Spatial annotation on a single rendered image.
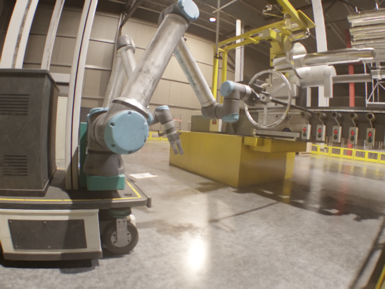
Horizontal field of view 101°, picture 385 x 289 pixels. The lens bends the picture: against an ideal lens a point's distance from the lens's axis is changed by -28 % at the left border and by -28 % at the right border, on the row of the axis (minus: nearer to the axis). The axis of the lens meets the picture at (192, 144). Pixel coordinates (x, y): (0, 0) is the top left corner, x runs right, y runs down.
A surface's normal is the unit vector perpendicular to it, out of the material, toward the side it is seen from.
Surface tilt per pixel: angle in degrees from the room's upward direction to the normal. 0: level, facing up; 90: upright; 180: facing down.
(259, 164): 90
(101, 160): 70
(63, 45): 90
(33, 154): 90
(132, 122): 95
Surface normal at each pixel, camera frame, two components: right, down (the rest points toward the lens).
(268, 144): -0.83, -0.01
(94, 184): 0.49, 0.09
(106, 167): 0.45, -0.25
